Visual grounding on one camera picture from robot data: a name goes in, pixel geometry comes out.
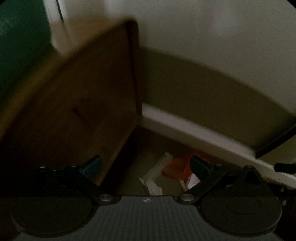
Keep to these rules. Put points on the white printed snack wrapper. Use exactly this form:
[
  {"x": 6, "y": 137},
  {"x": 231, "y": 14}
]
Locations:
[{"x": 149, "y": 179}]

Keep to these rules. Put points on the wooden nightstand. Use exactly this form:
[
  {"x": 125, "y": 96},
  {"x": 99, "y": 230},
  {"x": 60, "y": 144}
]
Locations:
[{"x": 83, "y": 101}]

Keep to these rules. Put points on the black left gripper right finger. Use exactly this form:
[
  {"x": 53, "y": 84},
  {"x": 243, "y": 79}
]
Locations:
[{"x": 206, "y": 172}]

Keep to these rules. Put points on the teal deer trash bin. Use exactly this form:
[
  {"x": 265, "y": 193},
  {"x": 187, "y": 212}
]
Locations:
[{"x": 25, "y": 38}]

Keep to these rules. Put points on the orange plastic bag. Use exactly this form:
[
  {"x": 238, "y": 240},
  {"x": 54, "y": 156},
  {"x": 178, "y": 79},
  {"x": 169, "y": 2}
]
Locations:
[{"x": 178, "y": 168}]

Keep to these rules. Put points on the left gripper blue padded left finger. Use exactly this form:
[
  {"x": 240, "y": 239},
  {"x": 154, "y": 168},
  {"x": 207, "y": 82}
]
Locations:
[{"x": 92, "y": 167}]

